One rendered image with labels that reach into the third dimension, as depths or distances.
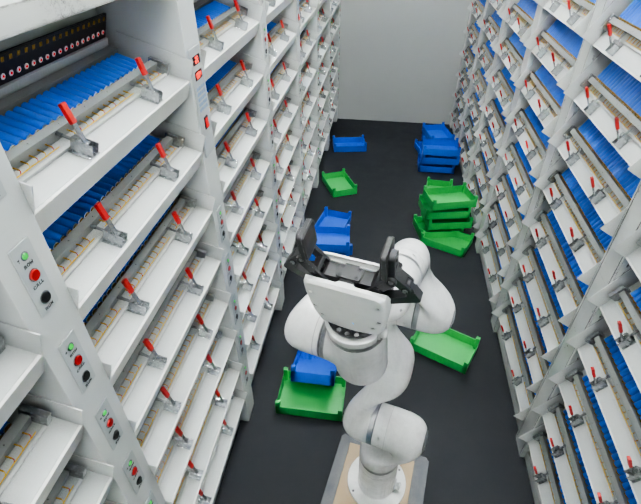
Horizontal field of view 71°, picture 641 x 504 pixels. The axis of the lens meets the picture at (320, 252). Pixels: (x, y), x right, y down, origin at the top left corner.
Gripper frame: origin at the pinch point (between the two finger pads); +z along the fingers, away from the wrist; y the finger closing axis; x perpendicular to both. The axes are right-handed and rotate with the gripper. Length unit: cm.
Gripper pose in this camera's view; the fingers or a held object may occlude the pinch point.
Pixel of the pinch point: (345, 242)
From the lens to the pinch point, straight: 47.8
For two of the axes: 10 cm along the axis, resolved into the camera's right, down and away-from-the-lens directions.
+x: 3.7, -7.8, 5.1
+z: -1.3, -5.9, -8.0
